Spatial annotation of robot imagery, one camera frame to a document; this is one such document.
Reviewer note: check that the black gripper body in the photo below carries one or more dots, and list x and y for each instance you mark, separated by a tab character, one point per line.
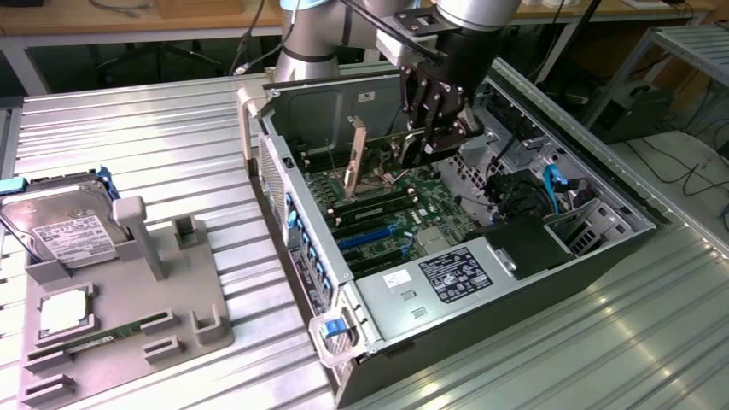
464	64

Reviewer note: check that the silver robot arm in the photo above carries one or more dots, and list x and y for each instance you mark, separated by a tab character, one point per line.
311	38

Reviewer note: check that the silver drive cage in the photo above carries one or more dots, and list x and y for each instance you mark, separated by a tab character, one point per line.
479	162

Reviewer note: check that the green motherboard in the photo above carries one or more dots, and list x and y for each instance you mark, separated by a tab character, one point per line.
433	192

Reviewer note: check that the silver chipset heatsink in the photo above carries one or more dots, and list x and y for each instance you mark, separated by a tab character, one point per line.
433	239

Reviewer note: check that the blue expansion slot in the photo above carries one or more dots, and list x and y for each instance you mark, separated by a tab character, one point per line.
364	240

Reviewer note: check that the black plastic cover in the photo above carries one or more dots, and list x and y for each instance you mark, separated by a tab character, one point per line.
529	247

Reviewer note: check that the black expansion slot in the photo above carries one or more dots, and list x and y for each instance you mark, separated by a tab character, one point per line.
376	261

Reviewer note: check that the blue slot clip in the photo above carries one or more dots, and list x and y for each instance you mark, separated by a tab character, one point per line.
288	201
292	222
316	263
304	242

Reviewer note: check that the black computer box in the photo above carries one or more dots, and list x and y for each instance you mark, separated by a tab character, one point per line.
637	115

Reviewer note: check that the silver disk bay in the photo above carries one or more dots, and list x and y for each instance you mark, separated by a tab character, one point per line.
587	232

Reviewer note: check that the white round table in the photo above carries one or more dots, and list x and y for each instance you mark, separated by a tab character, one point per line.
655	171

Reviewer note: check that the silver power supply unit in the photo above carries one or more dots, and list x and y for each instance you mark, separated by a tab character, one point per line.
393	307

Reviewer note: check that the slatted metal side table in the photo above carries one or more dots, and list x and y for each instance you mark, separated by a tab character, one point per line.
700	47

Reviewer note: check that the black office chair base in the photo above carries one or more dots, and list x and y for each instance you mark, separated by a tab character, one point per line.
166	53

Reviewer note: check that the blue case latch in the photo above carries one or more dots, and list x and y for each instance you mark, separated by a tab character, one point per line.
331	329

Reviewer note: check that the open black PC case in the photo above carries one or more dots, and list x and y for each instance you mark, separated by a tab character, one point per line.
456	367

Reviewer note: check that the blue hard disk carrier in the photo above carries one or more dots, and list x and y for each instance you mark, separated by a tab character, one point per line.
108	183

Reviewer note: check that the wooden desk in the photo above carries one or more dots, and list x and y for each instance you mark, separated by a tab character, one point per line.
56	21

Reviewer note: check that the silver hard disk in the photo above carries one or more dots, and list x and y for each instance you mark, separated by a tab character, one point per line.
63	230

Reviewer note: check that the grey plastic parts rack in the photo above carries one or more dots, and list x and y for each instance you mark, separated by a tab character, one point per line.
114	307

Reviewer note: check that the green RAM stick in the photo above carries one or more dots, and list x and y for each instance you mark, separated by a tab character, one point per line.
114	335

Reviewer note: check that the CPU with silver lid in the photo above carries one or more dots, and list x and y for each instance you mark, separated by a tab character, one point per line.
66	312

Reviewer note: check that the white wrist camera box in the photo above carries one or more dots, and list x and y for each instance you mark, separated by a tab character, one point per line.
399	47

